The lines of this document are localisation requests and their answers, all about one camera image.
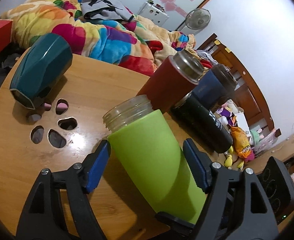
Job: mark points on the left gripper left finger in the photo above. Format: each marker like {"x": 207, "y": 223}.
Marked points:
{"x": 58, "y": 207}

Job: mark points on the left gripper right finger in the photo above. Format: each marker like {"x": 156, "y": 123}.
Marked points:
{"x": 236, "y": 206}

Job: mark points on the green bottle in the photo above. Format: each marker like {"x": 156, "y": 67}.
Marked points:
{"x": 149, "y": 152}

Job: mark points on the teal ceramic cup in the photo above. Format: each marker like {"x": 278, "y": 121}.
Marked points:
{"x": 40, "y": 69}

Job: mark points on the yellow plush toy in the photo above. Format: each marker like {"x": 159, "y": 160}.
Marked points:
{"x": 232, "y": 160}

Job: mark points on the orange snack bag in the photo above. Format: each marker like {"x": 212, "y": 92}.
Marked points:
{"x": 241, "y": 144}

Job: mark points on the black lying thermos bottle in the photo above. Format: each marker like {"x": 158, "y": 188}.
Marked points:
{"x": 202, "y": 123}

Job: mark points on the purple plush doll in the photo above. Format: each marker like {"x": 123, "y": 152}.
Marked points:
{"x": 226, "y": 116}

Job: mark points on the wooden bed headboard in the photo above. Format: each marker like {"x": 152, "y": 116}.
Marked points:
{"x": 248, "y": 96}

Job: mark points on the blue tumbler brown lid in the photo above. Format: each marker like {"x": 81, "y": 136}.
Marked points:
{"x": 215, "y": 87}

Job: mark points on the red thermos bottle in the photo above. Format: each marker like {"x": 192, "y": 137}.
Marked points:
{"x": 178, "y": 75}

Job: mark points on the colourful patchwork blanket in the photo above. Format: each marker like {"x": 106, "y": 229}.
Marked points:
{"x": 139, "y": 45}

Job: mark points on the standing electric fan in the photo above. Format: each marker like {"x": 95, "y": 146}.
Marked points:
{"x": 196, "y": 20}

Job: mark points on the white small cabinet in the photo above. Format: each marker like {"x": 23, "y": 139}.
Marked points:
{"x": 153, "y": 13}

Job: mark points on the grey black garment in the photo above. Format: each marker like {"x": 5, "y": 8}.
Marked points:
{"x": 93, "y": 10}

